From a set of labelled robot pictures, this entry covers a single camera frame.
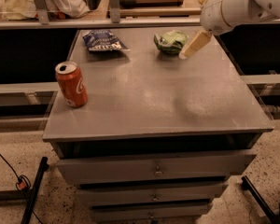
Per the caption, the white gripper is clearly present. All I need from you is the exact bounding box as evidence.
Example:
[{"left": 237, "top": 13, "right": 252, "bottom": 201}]
[{"left": 179, "top": 0, "right": 231, "bottom": 59}]

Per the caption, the green jalapeno chip bag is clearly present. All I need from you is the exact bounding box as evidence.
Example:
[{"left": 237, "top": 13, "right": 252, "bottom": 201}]
[{"left": 153, "top": 30, "right": 189, "bottom": 55}]

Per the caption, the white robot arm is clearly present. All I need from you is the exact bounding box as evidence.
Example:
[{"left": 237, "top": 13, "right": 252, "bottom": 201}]
[{"left": 179, "top": 0, "right": 280, "bottom": 59}]

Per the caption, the blue chip bag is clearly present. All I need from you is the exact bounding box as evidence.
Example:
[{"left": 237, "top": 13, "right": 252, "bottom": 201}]
[{"left": 82, "top": 29, "right": 128, "bottom": 52}]

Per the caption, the red coke can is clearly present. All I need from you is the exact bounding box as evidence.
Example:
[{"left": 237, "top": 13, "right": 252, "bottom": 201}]
[{"left": 55, "top": 61, "right": 88, "bottom": 108}]

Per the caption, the grey drawer cabinet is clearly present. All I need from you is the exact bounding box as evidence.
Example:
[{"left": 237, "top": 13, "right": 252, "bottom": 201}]
[{"left": 43, "top": 28, "right": 273, "bottom": 212}]

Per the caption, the top grey drawer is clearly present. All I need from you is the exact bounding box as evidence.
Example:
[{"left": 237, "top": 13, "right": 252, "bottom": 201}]
[{"left": 57, "top": 149, "right": 256, "bottom": 185}]

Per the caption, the grey drawer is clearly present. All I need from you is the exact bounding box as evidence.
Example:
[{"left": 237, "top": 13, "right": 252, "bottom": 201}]
[
  {"left": 57, "top": 149, "right": 256, "bottom": 185},
  {"left": 77, "top": 181, "right": 228, "bottom": 206},
  {"left": 91, "top": 203, "right": 212, "bottom": 223}
]

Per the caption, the grey metal railing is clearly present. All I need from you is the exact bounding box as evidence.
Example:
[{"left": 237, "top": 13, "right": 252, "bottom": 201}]
[{"left": 0, "top": 0, "right": 201, "bottom": 30}]

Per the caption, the black metal leg right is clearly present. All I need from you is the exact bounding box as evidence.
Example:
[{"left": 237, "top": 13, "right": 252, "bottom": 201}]
[{"left": 241, "top": 175, "right": 279, "bottom": 224}]

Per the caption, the black metal leg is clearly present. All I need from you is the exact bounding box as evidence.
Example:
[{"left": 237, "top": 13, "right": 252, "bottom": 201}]
[
  {"left": 241, "top": 175, "right": 279, "bottom": 224},
  {"left": 21, "top": 157, "right": 49, "bottom": 224}
]

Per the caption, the white cloth bundle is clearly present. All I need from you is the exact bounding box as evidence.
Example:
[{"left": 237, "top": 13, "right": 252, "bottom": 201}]
[{"left": 0, "top": 0, "right": 90, "bottom": 21}]

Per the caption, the middle grey drawer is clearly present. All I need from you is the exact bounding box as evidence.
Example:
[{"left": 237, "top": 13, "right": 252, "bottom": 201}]
[{"left": 77, "top": 181, "right": 228, "bottom": 206}]

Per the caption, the bottom grey drawer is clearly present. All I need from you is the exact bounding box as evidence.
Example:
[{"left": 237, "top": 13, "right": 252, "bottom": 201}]
[{"left": 91, "top": 203, "right": 212, "bottom": 223}]

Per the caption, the black metal leg left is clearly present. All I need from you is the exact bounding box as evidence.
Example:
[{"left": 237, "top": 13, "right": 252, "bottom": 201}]
[{"left": 21, "top": 157, "right": 49, "bottom": 224}]

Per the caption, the black cable with orange plug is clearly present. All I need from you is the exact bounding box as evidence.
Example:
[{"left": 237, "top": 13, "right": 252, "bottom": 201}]
[{"left": 0, "top": 143, "right": 45, "bottom": 224}]

